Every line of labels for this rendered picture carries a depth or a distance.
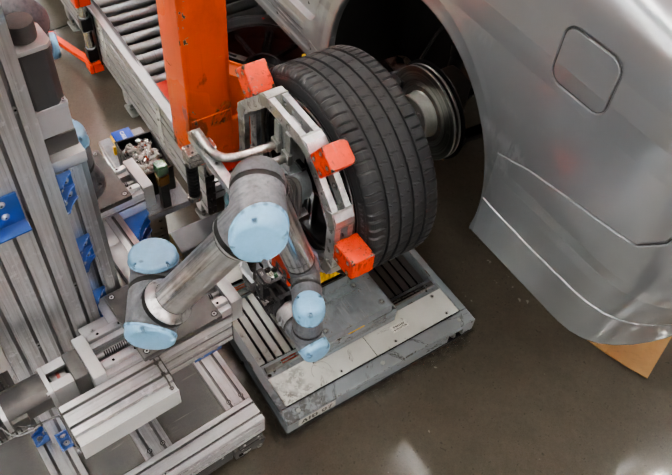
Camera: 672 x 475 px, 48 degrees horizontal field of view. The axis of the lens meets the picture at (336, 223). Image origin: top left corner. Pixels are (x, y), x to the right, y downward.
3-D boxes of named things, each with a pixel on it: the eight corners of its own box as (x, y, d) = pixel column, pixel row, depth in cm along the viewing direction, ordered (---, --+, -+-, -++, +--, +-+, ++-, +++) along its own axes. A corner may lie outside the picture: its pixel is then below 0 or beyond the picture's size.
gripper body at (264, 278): (276, 258, 196) (300, 291, 190) (276, 277, 202) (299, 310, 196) (250, 270, 193) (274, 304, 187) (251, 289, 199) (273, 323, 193)
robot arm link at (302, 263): (221, 137, 157) (285, 267, 195) (221, 175, 150) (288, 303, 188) (274, 124, 156) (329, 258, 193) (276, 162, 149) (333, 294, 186)
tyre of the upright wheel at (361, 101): (380, 11, 198) (293, 74, 258) (303, 37, 189) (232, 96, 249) (471, 242, 204) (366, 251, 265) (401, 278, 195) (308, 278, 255)
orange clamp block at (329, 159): (344, 169, 197) (357, 162, 189) (318, 180, 194) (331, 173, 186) (333, 144, 197) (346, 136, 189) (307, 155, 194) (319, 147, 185)
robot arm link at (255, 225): (163, 308, 184) (298, 182, 154) (160, 362, 175) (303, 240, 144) (118, 293, 178) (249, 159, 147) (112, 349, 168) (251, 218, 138)
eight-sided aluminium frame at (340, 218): (345, 297, 228) (361, 173, 187) (326, 306, 226) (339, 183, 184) (257, 182, 256) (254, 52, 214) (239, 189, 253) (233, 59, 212)
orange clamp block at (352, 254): (354, 247, 211) (373, 269, 206) (331, 258, 208) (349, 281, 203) (357, 231, 205) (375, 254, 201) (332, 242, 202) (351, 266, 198)
